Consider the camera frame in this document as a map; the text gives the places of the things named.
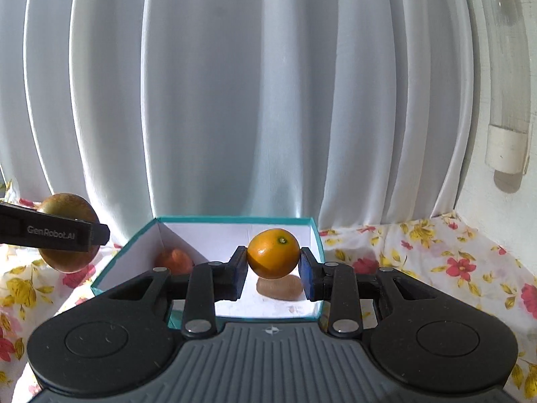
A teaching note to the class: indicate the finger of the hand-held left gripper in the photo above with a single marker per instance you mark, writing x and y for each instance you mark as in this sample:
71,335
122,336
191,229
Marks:
42,231

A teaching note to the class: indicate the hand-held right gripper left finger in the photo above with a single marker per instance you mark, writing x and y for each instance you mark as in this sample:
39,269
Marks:
240,273

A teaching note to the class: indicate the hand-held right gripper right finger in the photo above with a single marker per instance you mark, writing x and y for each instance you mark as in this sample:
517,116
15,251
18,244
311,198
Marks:
305,278

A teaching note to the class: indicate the large red apple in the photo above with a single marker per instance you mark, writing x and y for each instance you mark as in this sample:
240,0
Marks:
67,207

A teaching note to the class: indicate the bright orange mandarin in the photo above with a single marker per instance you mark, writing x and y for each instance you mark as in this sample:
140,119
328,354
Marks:
272,254

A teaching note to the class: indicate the teal cardboard box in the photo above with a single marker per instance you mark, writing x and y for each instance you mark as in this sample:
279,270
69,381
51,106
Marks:
235,230

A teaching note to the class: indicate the brown kiwi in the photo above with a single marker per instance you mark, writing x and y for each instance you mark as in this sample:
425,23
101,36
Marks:
280,289

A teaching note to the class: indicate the dull red apple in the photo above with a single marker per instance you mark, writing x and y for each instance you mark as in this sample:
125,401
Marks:
176,260

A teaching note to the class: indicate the floral tablecloth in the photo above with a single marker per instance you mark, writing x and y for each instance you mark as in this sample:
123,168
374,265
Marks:
440,252

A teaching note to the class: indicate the white curtain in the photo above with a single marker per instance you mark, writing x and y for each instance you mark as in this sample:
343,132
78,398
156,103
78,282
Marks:
209,92

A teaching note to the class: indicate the white pipe fitting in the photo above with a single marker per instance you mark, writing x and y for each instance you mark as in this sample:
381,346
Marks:
506,149

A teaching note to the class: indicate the white wall tube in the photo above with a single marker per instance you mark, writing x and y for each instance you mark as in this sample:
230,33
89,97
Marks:
503,50

